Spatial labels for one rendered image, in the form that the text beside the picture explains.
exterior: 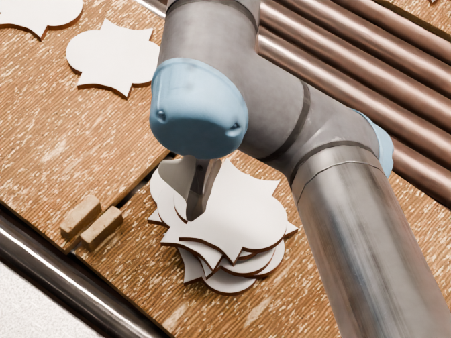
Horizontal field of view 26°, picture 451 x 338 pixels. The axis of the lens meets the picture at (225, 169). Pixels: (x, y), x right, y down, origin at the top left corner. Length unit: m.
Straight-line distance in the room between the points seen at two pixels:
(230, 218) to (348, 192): 0.41
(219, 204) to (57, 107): 0.30
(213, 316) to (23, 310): 0.23
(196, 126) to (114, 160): 0.55
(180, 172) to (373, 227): 0.35
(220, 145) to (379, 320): 0.19
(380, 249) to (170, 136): 0.18
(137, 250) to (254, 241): 0.17
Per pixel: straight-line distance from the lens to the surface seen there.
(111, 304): 1.20
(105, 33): 1.38
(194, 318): 1.16
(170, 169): 1.00
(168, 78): 0.74
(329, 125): 0.79
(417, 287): 0.66
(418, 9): 1.44
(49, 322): 1.20
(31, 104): 1.34
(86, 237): 1.19
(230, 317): 1.16
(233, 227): 1.12
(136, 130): 1.29
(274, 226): 1.12
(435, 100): 1.36
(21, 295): 1.22
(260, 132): 0.76
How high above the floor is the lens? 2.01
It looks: 59 degrees down
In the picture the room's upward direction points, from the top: straight up
